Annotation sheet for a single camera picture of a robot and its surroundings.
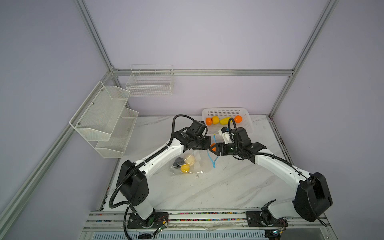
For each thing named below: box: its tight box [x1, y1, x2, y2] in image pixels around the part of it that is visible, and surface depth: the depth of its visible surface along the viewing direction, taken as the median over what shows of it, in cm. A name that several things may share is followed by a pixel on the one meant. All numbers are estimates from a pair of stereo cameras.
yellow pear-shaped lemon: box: [180, 163, 190, 173], surface depth 88 cm
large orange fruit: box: [205, 117, 213, 126], surface depth 113 cm
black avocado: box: [172, 157, 185, 169], surface depth 90 cm
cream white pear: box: [184, 154, 196, 166], surface depth 90 cm
